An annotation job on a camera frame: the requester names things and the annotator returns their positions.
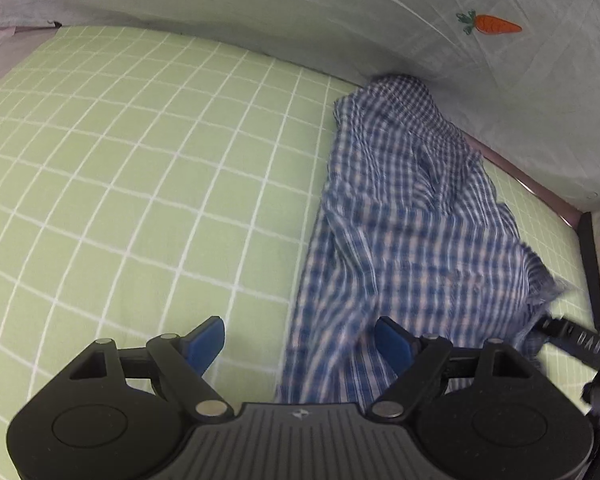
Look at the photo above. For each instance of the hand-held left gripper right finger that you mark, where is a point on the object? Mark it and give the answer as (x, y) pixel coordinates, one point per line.
(392, 343)

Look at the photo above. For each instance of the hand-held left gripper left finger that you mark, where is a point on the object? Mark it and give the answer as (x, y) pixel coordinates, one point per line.
(207, 343)

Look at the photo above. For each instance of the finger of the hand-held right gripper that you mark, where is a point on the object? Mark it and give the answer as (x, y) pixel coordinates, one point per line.
(580, 342)

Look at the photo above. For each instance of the blue plaid shirt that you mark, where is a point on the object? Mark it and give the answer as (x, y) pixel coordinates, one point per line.
(410, 230)

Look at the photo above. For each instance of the pale quilt with carrot print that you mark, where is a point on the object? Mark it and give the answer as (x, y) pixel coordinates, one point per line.
(280, 5)

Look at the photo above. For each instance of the black bed edge rail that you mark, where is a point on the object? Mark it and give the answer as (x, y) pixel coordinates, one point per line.
(590, 270)

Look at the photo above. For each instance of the green checked bed sheet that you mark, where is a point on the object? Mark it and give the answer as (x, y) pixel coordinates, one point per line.
(130, 160)

